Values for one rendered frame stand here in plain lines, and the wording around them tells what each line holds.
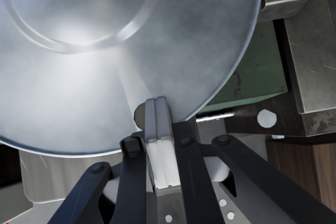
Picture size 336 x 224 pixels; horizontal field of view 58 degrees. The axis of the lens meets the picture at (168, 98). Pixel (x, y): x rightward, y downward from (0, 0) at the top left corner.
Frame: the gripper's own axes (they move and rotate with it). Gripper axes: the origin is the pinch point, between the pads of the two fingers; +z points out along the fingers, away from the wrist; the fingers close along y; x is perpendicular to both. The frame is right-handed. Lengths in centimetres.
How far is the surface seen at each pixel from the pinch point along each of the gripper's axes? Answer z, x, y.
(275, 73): 17.7, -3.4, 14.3
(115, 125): 4.1, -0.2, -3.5
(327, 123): 16.8, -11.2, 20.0
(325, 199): 34, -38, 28
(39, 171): 3.3, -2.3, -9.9
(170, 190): 53, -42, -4
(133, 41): 6.7, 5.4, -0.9
